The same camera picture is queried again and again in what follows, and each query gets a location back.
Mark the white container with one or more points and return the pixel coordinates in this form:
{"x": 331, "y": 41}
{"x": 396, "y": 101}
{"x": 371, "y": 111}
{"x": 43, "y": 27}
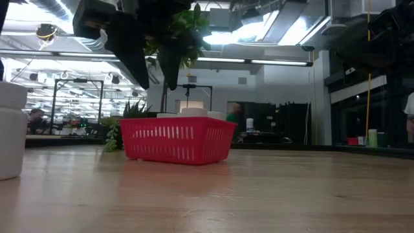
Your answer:
{"x": 249, "y": 125}

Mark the small red bin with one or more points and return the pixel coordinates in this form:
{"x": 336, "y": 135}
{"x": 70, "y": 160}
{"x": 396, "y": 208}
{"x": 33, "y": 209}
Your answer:
{"x": 352, "y": 141}

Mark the large leafy plant black pot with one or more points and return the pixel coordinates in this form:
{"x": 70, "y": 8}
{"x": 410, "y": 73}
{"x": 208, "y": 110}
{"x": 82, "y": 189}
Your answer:
{"x": 194, "y": 29}

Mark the person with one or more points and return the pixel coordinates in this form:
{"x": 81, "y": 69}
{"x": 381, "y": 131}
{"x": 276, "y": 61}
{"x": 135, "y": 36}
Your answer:
{"x": 409, "y": 113}
{"x": 233, "y": 118}
{"x": 37, "y": 121}

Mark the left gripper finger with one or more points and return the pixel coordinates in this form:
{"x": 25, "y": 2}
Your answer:
{"x": 169, "y": 64}
{"x": 129, "y": 51}

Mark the black security camera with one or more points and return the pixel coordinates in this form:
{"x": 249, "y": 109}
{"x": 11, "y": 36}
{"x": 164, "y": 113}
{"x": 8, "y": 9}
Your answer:
{"x": 307, "y": 48}

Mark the black aluminium table frame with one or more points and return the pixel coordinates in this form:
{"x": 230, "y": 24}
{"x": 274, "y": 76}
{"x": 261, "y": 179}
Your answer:
{"x": 291, "y": 147}

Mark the dark green cup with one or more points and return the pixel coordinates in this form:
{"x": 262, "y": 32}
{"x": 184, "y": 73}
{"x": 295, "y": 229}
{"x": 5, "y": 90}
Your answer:
{"x": 382, "y": 139}

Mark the small black frame stand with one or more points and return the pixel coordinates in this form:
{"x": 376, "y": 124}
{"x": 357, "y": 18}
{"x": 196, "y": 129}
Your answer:
{"x": 189, "y": 86}

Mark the small potted succulent plant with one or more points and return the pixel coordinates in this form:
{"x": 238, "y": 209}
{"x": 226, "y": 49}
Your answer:
{"x": 111, "y": 139}

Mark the light green cup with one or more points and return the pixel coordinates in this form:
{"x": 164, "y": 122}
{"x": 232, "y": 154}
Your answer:
{"x": 373, "y": 138}

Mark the tall black metal frame stand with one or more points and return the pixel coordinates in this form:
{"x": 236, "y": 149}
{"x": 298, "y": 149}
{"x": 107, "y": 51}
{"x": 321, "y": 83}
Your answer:
{"x": 77, "y": 80}

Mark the red plastic slotted basket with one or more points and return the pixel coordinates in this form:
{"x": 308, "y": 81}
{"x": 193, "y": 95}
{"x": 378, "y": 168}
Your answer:
{"x": 178, "y": 124}

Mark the black ceiling dome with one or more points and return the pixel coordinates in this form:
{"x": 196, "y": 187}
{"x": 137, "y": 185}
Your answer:
{"x": 47, "y": 31}

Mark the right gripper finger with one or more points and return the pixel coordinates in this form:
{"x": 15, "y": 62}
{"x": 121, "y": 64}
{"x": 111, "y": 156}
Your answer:
{"x": 365, "y": 55}

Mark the ceiling light bar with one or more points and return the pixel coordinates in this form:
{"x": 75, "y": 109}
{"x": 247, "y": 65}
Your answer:
{"x": 87, "y": 55}
{"x": 278, "y": 62}

